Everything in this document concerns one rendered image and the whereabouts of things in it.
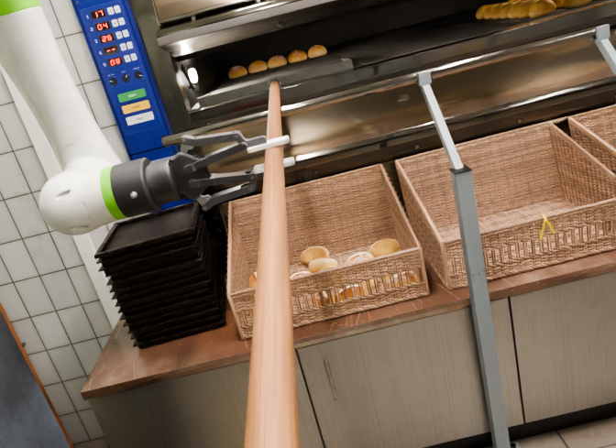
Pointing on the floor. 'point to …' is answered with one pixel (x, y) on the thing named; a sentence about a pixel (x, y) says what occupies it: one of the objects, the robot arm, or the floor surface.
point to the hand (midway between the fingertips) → (271, 154)
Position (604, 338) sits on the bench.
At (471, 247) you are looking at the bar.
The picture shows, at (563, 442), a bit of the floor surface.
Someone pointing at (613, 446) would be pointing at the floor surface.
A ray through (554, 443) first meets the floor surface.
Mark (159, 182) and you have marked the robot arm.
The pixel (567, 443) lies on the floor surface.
